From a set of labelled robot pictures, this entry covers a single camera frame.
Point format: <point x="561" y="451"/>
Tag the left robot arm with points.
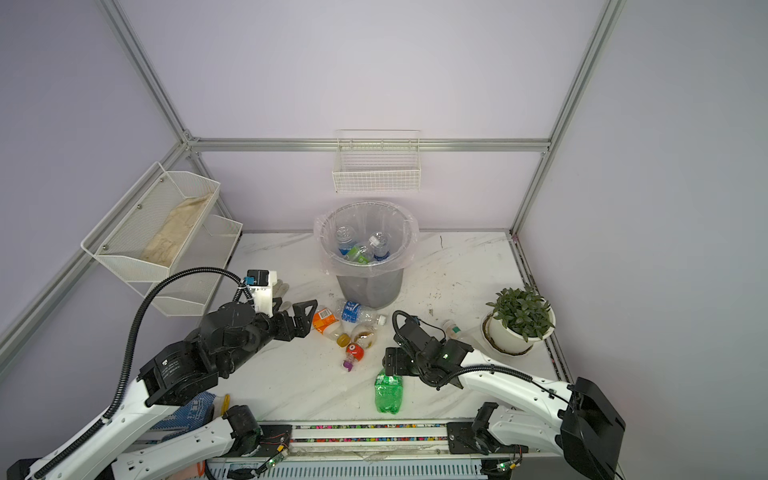
<point x="168" y="381"/>

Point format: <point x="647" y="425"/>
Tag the potted green plant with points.
<point x="519" y="319"/>

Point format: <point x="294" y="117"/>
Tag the white wire wall basket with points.
<point x="370" y="161"/>

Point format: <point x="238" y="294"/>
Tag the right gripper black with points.
<point x="397" y="368"/>

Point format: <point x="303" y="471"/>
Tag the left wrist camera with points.
<point x="261" y="291"/>

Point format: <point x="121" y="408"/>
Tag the white mesh two-tier shelf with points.
<point x="119" y="239"/>

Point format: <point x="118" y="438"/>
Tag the clear bottle green cap right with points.
<point x="452" y="330"/>

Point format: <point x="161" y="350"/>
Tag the blue label bottle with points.
<point x="354" y="313"/>
<point x="346" y="239"/>
<point x="379" y="242"/>

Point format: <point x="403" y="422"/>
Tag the lying blue label bottle top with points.
<point x="354" y="313"/>

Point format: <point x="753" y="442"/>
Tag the orange label bottle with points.
<point x="327" y="324"/>

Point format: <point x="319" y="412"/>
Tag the red cap purple label bottle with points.
<point x="353" y="354"/>

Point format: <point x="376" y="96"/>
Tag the blue dotted glove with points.
<point x="195" y="414"/>

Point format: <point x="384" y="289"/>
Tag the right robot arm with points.
<point x="575" y="420"/>

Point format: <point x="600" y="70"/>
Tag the white work glove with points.
<point x="280" y="289"/>

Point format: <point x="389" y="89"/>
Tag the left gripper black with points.
<point x="301" y="324"/>

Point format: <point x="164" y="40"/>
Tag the green soda bottle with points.
<point x="389" y="391"/>

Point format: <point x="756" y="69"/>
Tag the grey bin with plastic liner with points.
<point x="377" y="284"/>

